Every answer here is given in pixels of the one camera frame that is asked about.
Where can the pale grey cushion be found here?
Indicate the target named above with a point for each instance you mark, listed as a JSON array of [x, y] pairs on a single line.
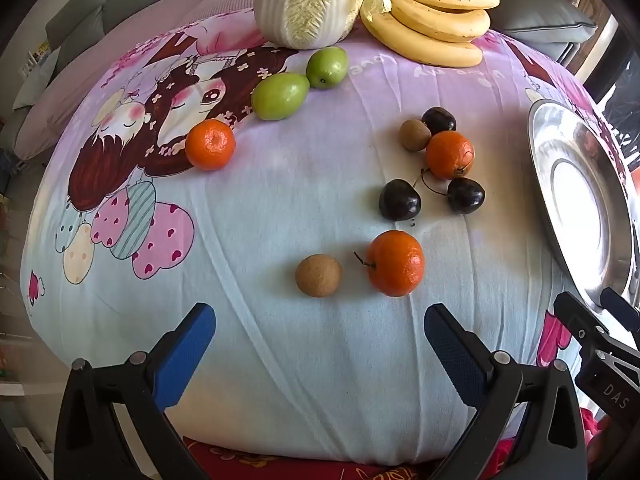
[[40, 75]]

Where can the yellow banana bunch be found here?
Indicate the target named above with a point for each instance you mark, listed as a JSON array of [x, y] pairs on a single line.
[[430, 15]]

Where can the round green jujube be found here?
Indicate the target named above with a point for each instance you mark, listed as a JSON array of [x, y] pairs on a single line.
[[327, 67]]

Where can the red patterned cloth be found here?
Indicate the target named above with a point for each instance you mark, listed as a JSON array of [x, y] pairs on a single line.
[[300, 466]]

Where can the oblong green jujube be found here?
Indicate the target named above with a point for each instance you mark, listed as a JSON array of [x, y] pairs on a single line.
[[279, 96]]

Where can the napa cabbage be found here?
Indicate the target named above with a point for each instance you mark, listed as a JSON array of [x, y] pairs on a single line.
[[300, 5]]

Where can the brown longan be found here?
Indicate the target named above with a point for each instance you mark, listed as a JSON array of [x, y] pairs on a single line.
[[413, 135], [318, 275]]

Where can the orange tangerine with stem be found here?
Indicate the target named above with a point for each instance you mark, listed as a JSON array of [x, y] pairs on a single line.
[[395, 262]]

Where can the printed cartoon blanket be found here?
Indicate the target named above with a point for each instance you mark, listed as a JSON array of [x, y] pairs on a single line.
[[300, 185]]

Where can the grey leather cushion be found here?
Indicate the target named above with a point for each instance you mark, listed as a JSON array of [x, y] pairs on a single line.
[[540, 10]]

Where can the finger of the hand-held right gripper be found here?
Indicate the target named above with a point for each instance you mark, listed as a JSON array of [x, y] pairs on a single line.
[[580, 322], [620, 312]]

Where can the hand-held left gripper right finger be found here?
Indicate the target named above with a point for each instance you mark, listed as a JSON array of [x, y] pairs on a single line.
[[452, 355]]

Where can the dark cherry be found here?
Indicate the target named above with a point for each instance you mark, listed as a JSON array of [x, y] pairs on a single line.
[[399, 201], [440, 119], [465, 195]]

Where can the stainless steel plate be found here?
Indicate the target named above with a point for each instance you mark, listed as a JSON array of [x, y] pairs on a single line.
[[575, 195]]

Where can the grey sofa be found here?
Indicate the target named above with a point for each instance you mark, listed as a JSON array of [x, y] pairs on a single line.
[[80, 15]]

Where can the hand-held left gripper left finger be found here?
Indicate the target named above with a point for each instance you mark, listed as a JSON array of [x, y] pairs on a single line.
[[185, 355]]

